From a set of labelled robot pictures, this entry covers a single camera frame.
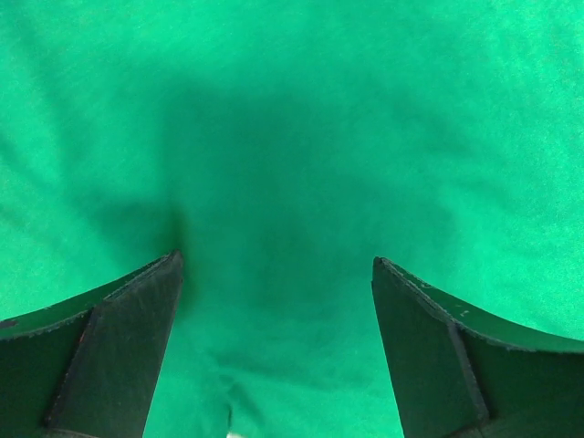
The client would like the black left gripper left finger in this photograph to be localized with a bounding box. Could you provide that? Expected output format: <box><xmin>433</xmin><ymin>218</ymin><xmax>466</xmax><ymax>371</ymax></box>
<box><xmin>1</xmin><ymin>250</ymin><xmax>183</xmax><ymax>437</ymax></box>

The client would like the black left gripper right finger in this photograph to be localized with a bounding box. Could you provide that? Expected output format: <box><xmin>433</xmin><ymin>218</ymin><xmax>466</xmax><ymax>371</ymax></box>
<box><xmin>371</xmin><ymin>257</ymin><xmax>583</xmax><ymax>438</ymax></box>

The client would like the green t-shirt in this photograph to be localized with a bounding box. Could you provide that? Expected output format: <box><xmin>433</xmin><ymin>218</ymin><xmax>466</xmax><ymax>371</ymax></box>
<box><xmin>1</xmin><ymin>1</ymin><xmax>583</xmax><ymax>437</ymax></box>

